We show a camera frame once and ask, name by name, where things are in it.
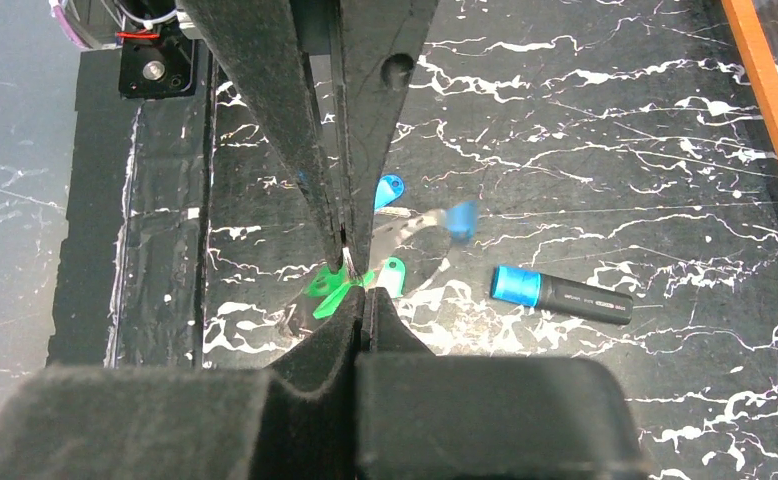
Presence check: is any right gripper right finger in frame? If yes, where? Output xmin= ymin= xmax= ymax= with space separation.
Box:
xmin=356 ymin=289 xmax=650 ymax=479

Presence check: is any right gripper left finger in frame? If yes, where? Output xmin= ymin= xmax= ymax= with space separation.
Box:
xmin=0 ymin=288 xmax=366 ymax=479

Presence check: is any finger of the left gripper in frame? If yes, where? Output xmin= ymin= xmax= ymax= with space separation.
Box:
xmin=335 ymin=0 xmax=438 ymax=275
xmin=181 ymin=0 xmax=343 ymax=269

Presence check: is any pale green key tag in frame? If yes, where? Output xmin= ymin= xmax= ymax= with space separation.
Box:
xmin=375 ymin=257 xmax=406 ymax=298

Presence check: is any blue key tag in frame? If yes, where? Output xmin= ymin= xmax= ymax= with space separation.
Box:
xmin=445 ymin=200 xmax=478 ymax=243
xmin=374 ymin=174 xmax=405 ymax=211

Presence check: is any blue capped black marker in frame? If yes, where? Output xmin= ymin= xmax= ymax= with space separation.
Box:
xmin=490 ymin=265 xmax=634 ymax=325

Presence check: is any orange wooden shelf rack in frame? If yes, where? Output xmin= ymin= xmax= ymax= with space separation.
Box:
xmin=721 ymin=0 xmax=778 ymax=157

